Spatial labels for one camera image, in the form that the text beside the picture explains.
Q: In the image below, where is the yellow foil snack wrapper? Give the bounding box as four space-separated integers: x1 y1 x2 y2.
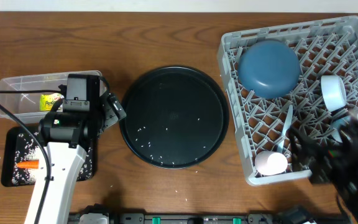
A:
39 93 63 111

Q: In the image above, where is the orange carrot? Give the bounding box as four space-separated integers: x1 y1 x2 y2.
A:
16 160 39 169

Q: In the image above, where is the pink cup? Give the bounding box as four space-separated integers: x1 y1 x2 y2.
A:
255 151 288 175

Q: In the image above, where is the dark blue plate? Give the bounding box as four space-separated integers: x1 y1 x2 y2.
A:
237 40 301 99

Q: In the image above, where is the white plastic knife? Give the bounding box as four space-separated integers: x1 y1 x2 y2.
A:
277 105 293 153

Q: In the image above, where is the light blue bowl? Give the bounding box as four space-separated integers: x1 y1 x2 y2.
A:
321 75 347 112

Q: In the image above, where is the light blue cup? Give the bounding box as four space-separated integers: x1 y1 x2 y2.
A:
330 116 351 142

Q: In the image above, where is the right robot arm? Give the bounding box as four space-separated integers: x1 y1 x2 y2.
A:
288 119 358 222

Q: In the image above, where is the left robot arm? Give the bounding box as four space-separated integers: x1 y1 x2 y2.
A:
25 73 126 223

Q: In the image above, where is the grey plastic dishwasher rack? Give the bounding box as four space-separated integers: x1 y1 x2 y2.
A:
217 16 358 186

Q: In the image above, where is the round black serving tray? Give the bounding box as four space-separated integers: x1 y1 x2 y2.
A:
119 66 229 169

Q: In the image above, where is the clear plastic bin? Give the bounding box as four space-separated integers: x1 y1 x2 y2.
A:
0 70 108 124

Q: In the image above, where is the pile of white rice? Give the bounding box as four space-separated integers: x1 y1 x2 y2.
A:
7 133 94 186

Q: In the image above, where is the black rectangular tray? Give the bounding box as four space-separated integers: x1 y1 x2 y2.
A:
1 127 97 187

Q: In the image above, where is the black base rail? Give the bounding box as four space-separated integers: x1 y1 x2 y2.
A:
67 204 352 224

